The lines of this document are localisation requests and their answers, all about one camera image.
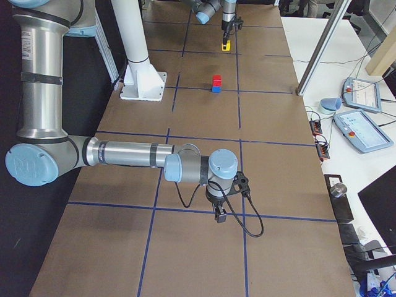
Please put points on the blue wooden block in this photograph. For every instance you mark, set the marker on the blue wooden block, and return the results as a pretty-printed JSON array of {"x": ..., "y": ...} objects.
[{"x": 216, "y": 89}]

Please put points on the red wooden block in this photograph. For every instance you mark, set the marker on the red wooden block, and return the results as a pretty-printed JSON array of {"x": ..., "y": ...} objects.
[{"x": 217, "y": 81}]

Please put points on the white mount pole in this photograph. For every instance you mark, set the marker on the white mount pole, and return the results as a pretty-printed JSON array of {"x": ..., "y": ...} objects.
[{"x": 129, "y": 21}]

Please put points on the far teach pendant tablet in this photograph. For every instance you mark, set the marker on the far teach pendant tablet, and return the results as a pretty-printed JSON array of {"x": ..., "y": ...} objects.
[{"x": 362, "y": 94}]

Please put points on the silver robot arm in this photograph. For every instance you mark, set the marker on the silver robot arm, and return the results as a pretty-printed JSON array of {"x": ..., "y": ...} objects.
[
  {"x": 205, "y": 10},
  {"x": 46, "y": 151}
]

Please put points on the white mount base plate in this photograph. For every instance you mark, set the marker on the white mount base plate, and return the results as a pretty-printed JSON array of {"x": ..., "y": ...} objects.
[{"x": 143, "y": 82}]

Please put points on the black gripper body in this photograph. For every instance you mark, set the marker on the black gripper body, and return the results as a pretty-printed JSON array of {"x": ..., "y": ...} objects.
[
  {"x": 226, "y": 28},
  {"x": 216, "y": 201}
]

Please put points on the yellow wooden block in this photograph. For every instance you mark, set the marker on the yellow wooden block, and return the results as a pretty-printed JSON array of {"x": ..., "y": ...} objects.
[{"x": 226, "y": 46}]

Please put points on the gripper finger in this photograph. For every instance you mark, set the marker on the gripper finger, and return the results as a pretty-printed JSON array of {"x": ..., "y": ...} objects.
[
  {"x": 226, "y": 39},
  {"x": 220, "y": 213}
]

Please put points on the light blue tape roll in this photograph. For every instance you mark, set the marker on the light blue tape roll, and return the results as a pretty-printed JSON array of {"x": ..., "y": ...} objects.
[{"x": 330, "y": 105}]

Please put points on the teach pendant tablet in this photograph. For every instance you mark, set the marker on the teach pendant tablet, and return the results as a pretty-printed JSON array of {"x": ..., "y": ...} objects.
[
  {"x": 361, "y": 131},
  {"x": 362, "y": 94}
]

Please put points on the metal cup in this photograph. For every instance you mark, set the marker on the metal cup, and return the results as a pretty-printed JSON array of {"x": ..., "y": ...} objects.
[{"x": 338, "y": 190}]

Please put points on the near teach pendant tablet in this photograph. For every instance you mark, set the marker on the near teach pendant tablet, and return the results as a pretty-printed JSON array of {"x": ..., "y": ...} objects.
[{"x": 361, "y": 131}]

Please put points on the aluminium frame post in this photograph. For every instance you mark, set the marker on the aluminium frame post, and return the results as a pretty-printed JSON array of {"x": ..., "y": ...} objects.
[{"x": 330, "y": 28}]

